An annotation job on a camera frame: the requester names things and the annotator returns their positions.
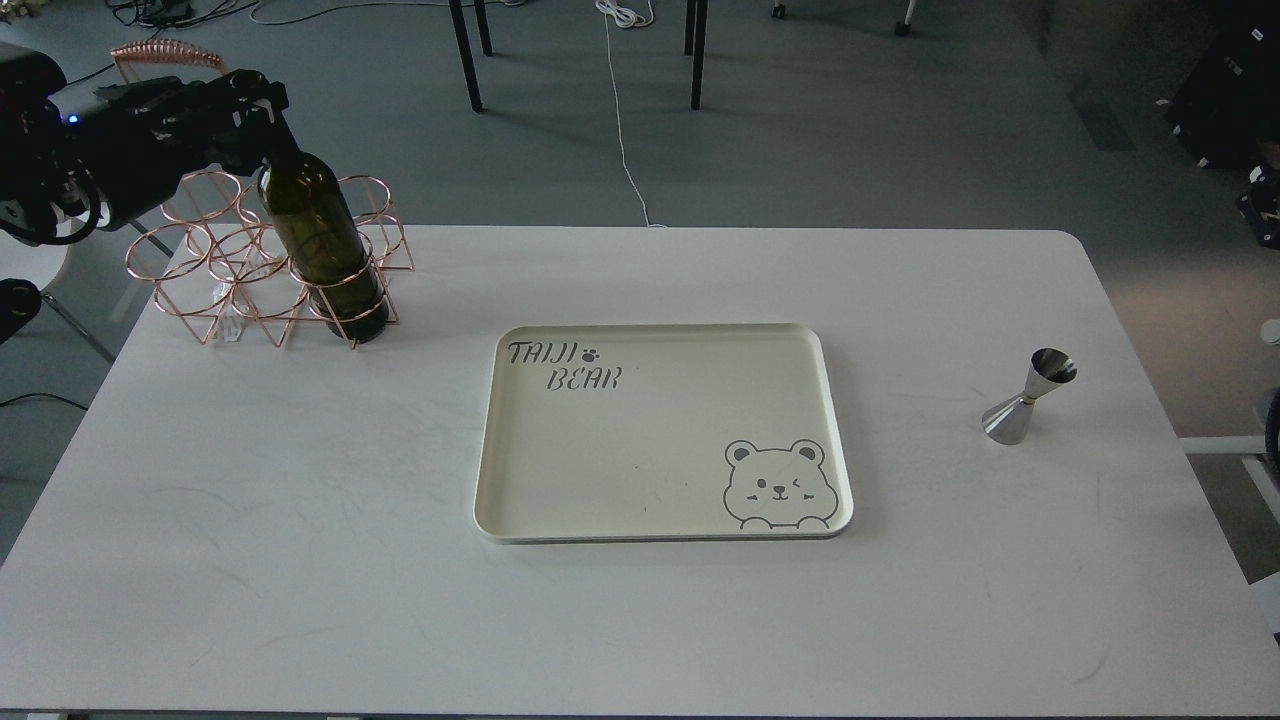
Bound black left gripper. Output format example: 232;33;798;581
61;70;300;225

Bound dark green wine bottle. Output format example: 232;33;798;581
259;150;389;345

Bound steel double jigger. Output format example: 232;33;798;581
980;348;1078;446

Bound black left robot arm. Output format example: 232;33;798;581
1;44;289;247

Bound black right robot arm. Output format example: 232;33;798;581
1236;163;1279;466

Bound black table legs left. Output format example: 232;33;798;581
447;0;493;113

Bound black table legs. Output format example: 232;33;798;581
684;0;709;111
447;0;493;113

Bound black table legs right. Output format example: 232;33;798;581
684;0;709;111

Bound cream bear serving tray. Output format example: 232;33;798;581
474;323;855;543

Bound black equipment case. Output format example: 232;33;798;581
1165;13;1279;168

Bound black floor cables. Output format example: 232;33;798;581
0;0;261;105

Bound copper wire bottle rack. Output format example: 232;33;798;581
154;167;416;345

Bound white floor cable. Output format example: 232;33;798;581
596;0;669;229

